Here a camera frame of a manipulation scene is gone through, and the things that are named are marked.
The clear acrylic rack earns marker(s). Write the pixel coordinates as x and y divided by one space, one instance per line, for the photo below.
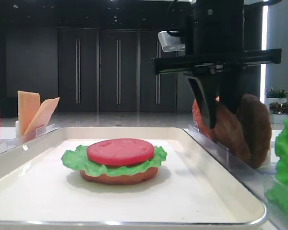
261 182
14 140

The right dark double door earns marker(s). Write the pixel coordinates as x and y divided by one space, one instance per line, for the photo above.
157 92

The upright orange cheese slice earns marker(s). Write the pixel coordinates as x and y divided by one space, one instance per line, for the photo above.
28 105

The left dark double door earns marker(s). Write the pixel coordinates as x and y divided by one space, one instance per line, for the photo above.
77 70

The clear acrylic right rack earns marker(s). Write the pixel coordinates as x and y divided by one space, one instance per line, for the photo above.
261 182

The white rectangular serving tray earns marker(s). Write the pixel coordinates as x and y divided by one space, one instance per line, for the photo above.
191 191

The leaning orange cheese slice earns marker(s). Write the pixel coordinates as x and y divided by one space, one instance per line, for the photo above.
43 115

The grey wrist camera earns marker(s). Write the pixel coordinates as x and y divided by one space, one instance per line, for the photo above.
171 43

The green lettuce leaf on burger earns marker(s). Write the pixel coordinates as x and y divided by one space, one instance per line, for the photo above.
78 160

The upper potted plant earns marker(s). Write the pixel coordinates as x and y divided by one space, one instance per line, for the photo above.
276 93

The middle dark double door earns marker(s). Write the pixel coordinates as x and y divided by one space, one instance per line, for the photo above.
118 57

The brown bottom bun slice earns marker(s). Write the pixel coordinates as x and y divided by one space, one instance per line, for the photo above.
123 179

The clear acrylic left rack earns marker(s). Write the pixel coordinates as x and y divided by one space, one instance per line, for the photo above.
14 140

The brown meat patty rear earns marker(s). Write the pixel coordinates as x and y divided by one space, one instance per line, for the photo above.
255 120

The brown meat patty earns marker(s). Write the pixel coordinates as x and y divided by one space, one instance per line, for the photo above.
228 132
255 120

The orange sesame bun top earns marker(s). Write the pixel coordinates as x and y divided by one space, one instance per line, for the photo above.
197 117

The dark double door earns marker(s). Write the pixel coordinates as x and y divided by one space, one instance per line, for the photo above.
118 57
77 70
157 92

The brown meat patty front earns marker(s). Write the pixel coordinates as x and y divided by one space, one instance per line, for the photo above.
228 132

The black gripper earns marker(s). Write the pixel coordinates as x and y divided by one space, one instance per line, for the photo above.
214 37

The potted plant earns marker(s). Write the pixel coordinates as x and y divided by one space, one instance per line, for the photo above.
276 93
278 109

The lower potted plant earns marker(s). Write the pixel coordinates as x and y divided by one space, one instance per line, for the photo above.
278 109

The green lettuce leaf at right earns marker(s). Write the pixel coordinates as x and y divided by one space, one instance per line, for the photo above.
284 163

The red tomato slice on burger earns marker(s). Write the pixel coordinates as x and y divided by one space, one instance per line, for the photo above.
120 151

